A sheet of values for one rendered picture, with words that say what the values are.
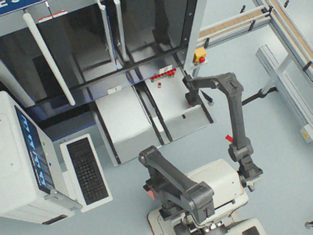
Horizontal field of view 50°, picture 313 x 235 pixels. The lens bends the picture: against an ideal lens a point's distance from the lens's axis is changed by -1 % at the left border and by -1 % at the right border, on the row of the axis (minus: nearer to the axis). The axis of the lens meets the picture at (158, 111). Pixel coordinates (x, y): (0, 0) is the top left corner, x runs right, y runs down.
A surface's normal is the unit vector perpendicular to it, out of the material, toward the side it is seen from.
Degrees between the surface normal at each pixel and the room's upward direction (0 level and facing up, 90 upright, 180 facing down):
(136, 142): 0
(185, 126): 0
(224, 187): 48
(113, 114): 0
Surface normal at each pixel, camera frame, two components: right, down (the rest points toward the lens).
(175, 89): 0.03, -0.37
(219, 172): -0.26, -0.84
